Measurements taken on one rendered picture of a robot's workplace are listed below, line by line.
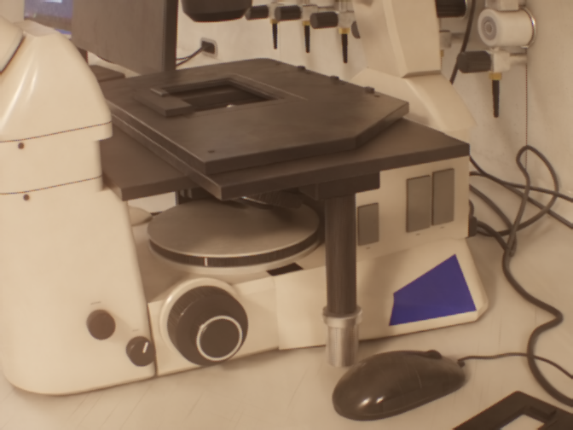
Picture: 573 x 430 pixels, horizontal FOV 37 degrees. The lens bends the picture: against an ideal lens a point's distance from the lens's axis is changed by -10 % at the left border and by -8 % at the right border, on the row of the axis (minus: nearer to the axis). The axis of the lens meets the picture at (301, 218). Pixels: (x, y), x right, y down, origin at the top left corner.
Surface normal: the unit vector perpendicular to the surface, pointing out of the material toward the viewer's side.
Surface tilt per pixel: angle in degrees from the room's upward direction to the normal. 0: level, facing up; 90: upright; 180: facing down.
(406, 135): 0
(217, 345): 90
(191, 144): 0
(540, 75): 90
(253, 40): 90
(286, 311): 90
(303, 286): 64
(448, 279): 48
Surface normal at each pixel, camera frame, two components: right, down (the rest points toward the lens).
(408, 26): 0.46, 0.29
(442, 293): 0.31, -0.41
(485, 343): -0.04, -0.94
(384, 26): -0.87, 0.34
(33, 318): 0.08, 0.34
